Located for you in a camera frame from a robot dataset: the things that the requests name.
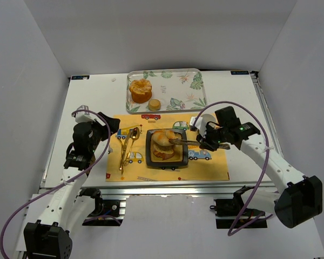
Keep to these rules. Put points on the sliced bread piece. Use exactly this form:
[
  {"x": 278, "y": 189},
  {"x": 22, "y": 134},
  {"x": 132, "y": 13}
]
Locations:
[{"x": 164, "y": 152}]

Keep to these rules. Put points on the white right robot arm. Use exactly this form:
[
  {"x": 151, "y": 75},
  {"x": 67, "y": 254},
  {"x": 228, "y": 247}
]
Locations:
[{"x": 297, "y": 198}]

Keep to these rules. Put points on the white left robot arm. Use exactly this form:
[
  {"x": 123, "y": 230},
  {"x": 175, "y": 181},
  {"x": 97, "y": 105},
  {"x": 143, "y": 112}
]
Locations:
[{"x": 50, "y": 235}]

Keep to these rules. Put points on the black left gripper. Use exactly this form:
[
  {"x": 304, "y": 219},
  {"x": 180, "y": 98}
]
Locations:
[{"x": 103, "y": 127}]

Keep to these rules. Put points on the twisted orange-white bread roll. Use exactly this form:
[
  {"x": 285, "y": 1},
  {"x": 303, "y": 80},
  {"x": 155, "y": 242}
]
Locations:
[{"x": 162, "y": 137}]

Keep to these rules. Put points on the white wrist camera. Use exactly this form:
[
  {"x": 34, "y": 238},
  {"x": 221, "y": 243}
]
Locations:
[
  {"x": 82, "y": 114},
  {"x": 194, "y": 127}
]

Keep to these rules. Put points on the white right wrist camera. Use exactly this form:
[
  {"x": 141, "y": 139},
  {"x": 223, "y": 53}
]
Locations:
[{"x": 194, "y": 127}]

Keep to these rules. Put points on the large orange bundt cake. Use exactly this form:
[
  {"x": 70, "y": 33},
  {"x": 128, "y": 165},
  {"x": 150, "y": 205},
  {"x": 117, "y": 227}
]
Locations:
[{"x": 141, "y": 90}]

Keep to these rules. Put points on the blue label sticker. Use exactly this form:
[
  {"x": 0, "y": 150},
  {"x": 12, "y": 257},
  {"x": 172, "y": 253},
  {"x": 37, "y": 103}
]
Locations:
[
  {"x": 239, "y": 72},
  {"x": 80, "y": 77}
]

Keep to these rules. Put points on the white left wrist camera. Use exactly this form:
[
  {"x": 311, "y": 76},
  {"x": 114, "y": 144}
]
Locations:
[{"x": 82, "y": 114}]

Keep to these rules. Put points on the gold fork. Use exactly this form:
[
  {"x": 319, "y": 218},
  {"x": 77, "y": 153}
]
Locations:
[{"x": 123, "y": 151}]

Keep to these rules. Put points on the black square plate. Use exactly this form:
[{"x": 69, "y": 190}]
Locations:
[{"x": 179, "y": 158}]

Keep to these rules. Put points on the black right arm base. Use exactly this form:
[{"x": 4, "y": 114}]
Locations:
[{"x": 226, "y": 211}]

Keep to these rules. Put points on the yellow vehicle-print placemat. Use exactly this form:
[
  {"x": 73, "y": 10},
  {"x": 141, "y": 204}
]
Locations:
[{"x": 202, "y": 164}]

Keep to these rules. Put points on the gold spoon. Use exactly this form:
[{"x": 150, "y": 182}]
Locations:
[{"x": 134, "y": 137}]

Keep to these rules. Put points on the silver metal tongs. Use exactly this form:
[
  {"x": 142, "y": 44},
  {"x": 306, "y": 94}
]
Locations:
[{"x": 189, "y": 141}]

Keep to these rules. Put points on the small round bun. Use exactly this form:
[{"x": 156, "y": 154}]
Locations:
[{"x": 154, "y": 105}]

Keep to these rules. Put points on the blue label sticker left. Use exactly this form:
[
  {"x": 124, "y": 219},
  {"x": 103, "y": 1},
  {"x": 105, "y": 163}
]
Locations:
[{"x": 80, "y": 77}]

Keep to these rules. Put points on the blue label sticker right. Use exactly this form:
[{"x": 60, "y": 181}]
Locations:
[{"x": 239, "y": 72}]

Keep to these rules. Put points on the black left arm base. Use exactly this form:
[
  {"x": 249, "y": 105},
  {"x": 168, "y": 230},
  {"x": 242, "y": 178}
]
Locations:
[{"x": 106, "y": 211}]

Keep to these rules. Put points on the dark green mug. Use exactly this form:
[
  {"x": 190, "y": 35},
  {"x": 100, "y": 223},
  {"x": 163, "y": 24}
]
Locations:
[{"x": 206, "y": 120}]

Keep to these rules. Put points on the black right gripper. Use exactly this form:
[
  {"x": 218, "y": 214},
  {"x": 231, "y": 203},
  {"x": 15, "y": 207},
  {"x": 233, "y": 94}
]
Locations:
[{"x": 207, "y": 141}]

